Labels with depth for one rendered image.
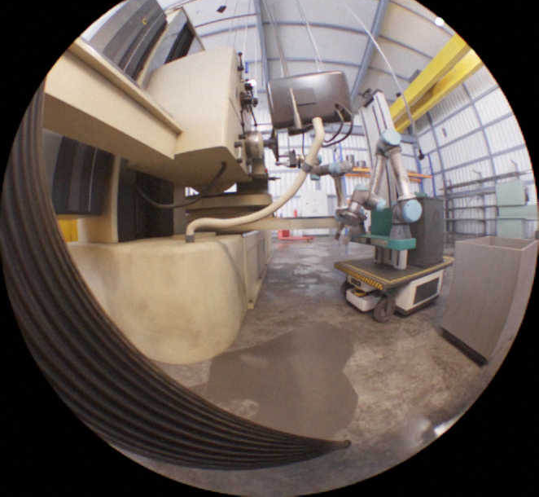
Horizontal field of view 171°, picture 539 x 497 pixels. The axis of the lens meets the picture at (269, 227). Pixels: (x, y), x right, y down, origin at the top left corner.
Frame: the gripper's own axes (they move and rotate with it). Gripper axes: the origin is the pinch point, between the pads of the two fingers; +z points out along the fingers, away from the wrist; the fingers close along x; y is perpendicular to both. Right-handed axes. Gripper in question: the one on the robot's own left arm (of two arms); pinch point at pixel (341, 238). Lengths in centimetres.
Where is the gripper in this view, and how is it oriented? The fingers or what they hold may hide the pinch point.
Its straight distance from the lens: 100.0
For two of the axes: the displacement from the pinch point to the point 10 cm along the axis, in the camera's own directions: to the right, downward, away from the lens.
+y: -9.3, -3.7, -0.5
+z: -3.7, 9.2, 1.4
